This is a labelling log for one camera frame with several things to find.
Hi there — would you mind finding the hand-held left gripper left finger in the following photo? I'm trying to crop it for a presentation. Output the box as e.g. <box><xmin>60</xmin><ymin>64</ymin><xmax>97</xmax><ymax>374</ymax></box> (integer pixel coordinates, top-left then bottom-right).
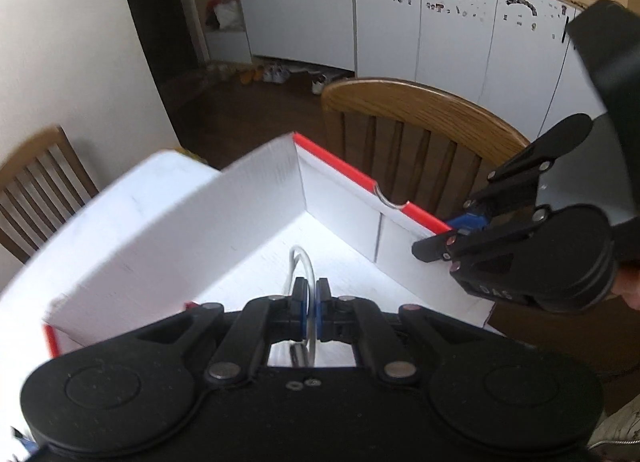
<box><xmin>135</xmin><ymin>278</ymin><xmax>309</xmax><ymax>386</ymax></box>

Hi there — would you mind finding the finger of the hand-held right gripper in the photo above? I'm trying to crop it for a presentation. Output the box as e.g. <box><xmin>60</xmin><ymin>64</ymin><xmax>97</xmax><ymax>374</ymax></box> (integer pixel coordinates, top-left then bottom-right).
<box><xmin>411</xmin><ymin>206</ymin><xmax>552</xmax><ymax>305</ymax></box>
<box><xmin>446</xmin><ymin>113</ymin><xmax>594</xmax><ymax>234</ymax></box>

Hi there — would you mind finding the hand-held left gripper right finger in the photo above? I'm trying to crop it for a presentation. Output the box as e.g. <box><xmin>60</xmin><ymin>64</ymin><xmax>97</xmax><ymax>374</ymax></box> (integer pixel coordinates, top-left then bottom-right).
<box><xmin>316</xmin><ymin>278</ymin><xmax>501</xmax><ymax>388</ymax></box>

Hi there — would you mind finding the white charging cable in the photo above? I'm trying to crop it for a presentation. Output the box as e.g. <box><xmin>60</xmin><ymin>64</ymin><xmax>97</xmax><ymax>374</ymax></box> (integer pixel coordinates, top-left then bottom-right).
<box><xmin>282</xmin><ymin>244</ymin><xmax>319</xmax><ymax>370</ymax></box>

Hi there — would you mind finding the white cardboard box red rim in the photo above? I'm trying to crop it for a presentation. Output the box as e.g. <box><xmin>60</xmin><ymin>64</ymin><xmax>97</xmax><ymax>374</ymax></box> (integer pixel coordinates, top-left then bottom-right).
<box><xmin>42</xmin><ymin>131</ymin><xmax>496</xmax><ymax>360</ymax></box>

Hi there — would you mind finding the wooden chair with curved back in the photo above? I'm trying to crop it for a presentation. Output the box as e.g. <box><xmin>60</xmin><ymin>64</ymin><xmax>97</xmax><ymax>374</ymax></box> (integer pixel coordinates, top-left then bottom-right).
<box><xmin>320</xmin><ymin>78</ymin><xmax>532</xmax><ymax>224</ymax></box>

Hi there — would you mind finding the white cabinet with stickers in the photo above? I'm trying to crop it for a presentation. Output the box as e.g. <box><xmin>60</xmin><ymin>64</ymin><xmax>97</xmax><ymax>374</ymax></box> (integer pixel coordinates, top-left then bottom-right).
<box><xmin>354</xmin><ymin>0</ymin><xmax>603</xmax><ymax>143</ymax></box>

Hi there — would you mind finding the white shoe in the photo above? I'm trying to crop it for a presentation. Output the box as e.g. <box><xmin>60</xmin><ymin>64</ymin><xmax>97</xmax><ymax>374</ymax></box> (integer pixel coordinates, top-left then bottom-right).
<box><xmin>310</xmin><ymin>74</ymin><xmax>351</xmax><ymax>94</ymax></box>

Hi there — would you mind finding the wooden chair with straight slats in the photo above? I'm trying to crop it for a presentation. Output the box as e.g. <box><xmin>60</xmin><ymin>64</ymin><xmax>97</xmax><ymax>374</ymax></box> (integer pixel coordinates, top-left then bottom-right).
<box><xmin>0</xmin><ymin>124</ymin><xmax>101</xmax><ymax>265</ymax></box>

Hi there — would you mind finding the white plastic bag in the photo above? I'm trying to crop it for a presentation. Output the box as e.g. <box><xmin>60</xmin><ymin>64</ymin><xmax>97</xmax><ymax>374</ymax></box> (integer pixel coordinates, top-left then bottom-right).
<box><xmin>214</xmin><ymin>0</ymin><xmax>246</xmax><ymax>31</ymax></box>

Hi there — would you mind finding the white cabinet with black handles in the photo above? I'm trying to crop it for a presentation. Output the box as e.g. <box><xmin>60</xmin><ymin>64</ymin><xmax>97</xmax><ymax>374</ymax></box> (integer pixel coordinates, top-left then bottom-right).
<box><xmin>234</xmin><ymin>0</ymin><xmax>357</xmax><ymax>79</ymax></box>

